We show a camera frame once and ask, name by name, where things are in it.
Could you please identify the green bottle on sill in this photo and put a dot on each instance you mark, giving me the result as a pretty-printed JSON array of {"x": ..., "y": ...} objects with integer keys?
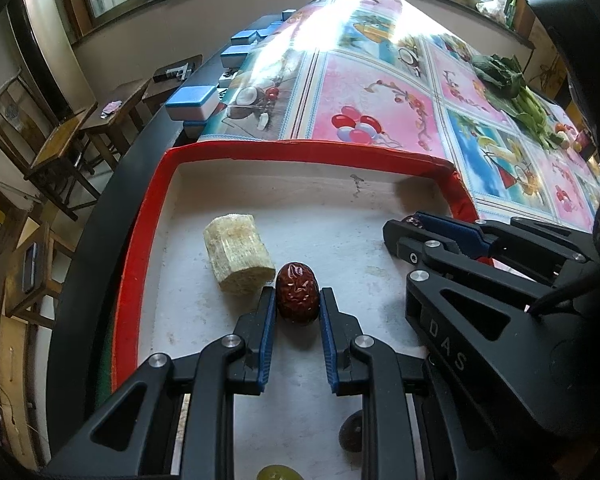
[{"x": 510, "y": 14}]

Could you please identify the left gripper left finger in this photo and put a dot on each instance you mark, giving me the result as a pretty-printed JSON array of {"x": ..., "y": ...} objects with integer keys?
[{"x": 174, "y": 418}]

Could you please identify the wooden school desk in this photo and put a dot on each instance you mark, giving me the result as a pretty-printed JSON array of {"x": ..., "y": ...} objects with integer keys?
[{"x": 59, "y": 166}]

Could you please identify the fruit print plastic tablecloth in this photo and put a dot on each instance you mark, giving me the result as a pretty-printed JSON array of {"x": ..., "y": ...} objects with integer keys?
[{"x": 383, "y": 74}]

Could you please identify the blue white mahjong tile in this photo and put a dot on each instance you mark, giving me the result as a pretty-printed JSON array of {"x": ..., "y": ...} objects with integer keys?
[{"x": 192, "y": 103}]

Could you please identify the dark plum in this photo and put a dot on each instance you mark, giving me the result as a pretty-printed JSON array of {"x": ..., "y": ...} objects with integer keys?
[{"x": 350, "y": 435}]

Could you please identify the red rimmed white tray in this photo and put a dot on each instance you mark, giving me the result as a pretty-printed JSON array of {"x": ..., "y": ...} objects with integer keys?
[{"x": 323, "y": 204}]

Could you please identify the sugarcane piece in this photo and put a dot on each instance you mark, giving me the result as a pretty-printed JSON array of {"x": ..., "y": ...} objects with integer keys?
[{"x": 239, "y": 259}]

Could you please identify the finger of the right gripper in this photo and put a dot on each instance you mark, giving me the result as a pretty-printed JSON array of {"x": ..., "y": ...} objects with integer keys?
[
  {"x": 521, "y": 240},
  {"x": 536, "y": 287}
]

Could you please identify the white plastic bag on sill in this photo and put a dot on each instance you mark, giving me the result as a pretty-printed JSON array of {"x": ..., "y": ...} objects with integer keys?
[{"x": 493, "y": 9}]

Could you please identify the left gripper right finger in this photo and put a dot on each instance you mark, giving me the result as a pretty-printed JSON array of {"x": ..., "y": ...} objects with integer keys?
[{"x": 404, "y": 404}]

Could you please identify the green leafy vegetable bunch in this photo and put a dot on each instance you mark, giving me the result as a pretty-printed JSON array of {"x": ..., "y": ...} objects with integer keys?
[{"x": 507, "y": 91}]

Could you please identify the red jujube date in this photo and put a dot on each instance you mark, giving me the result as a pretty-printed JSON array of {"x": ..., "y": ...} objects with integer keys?
[{"x": 296, "y": 294}]

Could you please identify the dark jar with cork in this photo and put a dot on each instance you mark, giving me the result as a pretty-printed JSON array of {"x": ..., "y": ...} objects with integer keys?
[{"x": 588, "y": 144}]

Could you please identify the green grape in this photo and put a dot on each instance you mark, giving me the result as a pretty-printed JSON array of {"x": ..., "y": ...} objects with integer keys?
[{"x": 278, "y": 472}]

